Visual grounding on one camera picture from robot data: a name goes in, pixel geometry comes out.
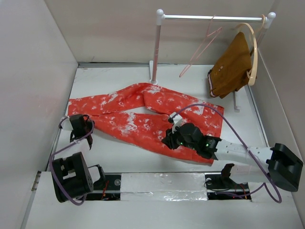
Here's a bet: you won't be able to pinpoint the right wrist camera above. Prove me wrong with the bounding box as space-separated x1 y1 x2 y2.
168 112 183 133

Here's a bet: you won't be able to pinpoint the red white patterned trousers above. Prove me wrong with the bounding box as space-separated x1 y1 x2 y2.
68 83 224 165

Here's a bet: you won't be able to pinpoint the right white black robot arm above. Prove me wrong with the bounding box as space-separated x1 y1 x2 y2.
162 123 303 192

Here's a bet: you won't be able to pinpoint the pink wire hanger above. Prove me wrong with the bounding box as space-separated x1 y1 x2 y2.
179 15 223 78

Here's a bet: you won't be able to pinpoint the beige wooden hanger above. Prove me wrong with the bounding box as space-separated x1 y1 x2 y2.
235 14 266 86

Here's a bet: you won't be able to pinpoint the white metal clothes rack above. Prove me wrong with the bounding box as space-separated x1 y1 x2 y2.
148 9 276 112

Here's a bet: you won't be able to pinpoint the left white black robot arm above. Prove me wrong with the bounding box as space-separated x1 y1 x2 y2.
49 114 109 206

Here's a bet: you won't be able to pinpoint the brown trousers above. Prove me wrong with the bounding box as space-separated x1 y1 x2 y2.
207 32 252 98

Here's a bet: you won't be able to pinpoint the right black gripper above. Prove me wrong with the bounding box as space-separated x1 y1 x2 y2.
162 123 197 151

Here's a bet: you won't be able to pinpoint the silver tape strip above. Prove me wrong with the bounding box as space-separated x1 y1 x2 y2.
120 172 208 201

